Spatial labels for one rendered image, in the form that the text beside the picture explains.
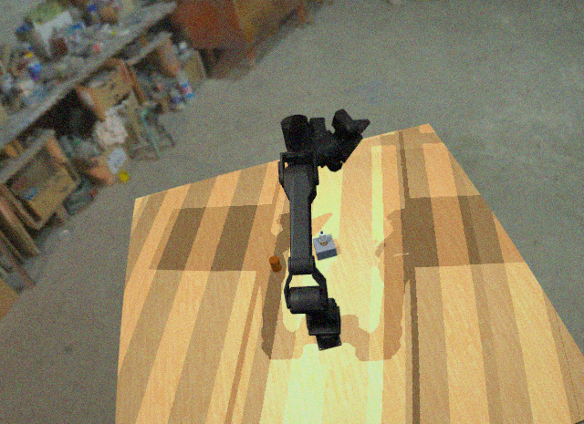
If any brown cylinder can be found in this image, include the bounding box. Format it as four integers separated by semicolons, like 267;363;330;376
269;256;282;273

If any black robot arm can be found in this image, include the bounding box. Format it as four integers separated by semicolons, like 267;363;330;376
277;115;342;351

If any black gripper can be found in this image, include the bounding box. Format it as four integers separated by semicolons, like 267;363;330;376
311;109;370;172

